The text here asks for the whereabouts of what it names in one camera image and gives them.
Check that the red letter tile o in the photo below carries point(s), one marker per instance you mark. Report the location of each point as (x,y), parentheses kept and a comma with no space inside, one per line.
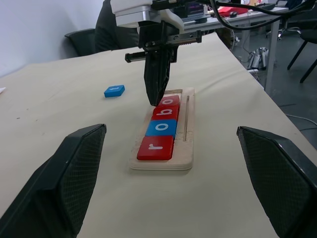
(175,100)

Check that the silver parts on floor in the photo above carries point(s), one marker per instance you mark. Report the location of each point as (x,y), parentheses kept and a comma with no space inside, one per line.
(258,58)

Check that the black box on desk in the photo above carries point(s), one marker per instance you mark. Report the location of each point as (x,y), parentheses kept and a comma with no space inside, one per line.
(196,10)

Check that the blue letter tile o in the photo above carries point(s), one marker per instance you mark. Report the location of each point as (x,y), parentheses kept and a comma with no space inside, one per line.
(171,131)

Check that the white cream tube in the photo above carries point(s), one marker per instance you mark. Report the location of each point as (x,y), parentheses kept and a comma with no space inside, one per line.
(2,90)

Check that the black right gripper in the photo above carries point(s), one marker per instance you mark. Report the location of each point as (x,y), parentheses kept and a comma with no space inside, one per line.
(151,34)

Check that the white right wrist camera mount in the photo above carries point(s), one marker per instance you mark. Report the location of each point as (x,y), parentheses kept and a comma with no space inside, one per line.
(123,7)

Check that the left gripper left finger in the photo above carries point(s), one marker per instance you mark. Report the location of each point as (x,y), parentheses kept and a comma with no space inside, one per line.
(49,188)

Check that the black office chair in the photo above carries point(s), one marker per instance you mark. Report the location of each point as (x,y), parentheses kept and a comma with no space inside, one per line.
(81,42)
(309,32)

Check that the wooden letter tray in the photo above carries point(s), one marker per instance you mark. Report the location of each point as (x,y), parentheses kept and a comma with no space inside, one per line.
(185,153)

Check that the red letter tile r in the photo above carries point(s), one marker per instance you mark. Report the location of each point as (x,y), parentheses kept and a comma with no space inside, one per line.
(163,152)

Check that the blue letter tile t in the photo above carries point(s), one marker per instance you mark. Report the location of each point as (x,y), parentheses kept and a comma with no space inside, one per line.
(114,91)

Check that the red object on desk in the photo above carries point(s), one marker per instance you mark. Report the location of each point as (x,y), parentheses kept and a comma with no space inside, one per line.
(235,10)

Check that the grey office desk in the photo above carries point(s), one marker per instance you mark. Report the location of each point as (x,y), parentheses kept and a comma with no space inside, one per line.
(272,49)

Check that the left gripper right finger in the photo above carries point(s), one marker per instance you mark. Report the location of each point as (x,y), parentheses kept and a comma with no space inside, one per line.
(284,188)

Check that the person in dark clothing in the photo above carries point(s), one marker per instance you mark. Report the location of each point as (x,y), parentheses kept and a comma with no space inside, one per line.
(109,32)

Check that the red letter tile b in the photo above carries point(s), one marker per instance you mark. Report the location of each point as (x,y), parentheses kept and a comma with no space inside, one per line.
(174,114)

